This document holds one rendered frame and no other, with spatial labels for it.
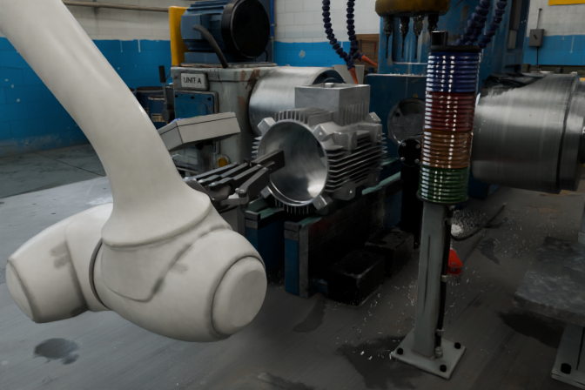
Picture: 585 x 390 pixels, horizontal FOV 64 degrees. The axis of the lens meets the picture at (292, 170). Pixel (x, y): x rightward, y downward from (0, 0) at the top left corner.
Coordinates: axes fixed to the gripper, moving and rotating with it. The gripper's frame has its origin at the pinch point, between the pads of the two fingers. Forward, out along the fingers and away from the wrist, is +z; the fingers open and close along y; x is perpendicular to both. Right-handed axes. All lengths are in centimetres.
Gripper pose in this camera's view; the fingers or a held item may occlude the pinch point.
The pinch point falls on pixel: (268, 164)
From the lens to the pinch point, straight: 78.7
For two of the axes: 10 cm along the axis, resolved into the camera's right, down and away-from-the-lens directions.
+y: -8.1, -1.5, 5.7
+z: 5.9, -3.4, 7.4
